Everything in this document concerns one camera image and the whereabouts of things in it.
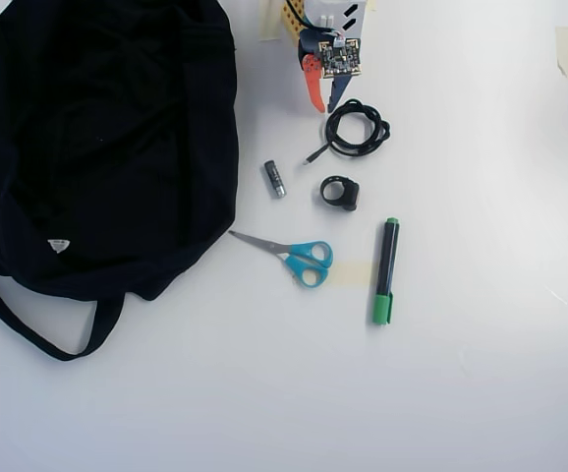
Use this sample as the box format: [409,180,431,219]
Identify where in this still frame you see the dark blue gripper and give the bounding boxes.
[296,29,352,115]

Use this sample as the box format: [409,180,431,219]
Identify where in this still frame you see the black braided usb cable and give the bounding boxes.
[302,97,393,168]

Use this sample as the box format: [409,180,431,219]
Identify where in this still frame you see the black fabric bag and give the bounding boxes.
[0,0,242,363]

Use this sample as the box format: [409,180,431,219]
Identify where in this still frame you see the narrow beige tape strip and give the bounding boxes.
[257,0,286,43]

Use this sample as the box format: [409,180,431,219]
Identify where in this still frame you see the black cylindrical battery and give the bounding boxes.
[262,159,289,201]

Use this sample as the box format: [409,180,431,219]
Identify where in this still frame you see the wide beige tape strip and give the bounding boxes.
[291,262,375,289]

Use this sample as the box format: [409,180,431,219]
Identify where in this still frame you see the black green marker pen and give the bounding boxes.
[371,216,402,326]

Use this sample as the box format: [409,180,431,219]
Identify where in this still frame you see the bare camera circuit board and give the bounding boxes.
[317,37,365,80]

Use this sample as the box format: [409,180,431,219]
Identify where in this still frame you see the yellow perforated base plate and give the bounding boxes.
[277,0,311,38]

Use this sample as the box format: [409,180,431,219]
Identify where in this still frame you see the black arm wire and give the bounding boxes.
[283,0,335,36]

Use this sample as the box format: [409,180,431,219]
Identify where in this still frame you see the black ring clamp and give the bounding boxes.
[319,174,362,213]

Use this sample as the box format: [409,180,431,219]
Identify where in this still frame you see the blue handled scissors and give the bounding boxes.
[228,229,334,290]

